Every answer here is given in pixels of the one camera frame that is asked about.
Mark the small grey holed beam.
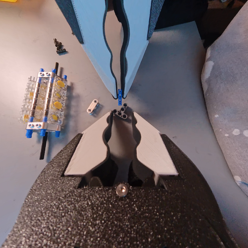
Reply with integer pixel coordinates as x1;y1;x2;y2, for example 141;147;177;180
86;100;101;115

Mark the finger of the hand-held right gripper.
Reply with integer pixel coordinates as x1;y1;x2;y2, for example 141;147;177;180
72;0;119;98
116;0;152;98

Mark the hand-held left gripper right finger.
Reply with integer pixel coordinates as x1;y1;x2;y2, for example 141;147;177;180
130;112;179;184

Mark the transparent brick engine model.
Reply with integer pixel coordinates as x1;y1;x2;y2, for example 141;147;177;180
20;62;68;160

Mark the grey desk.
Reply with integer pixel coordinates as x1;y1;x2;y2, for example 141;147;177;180
0;0;248;248

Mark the small grey angled beam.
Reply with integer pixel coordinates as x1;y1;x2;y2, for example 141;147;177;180
113;104;130;118

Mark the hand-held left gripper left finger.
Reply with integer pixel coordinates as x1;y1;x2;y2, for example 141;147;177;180
64;112;117;182

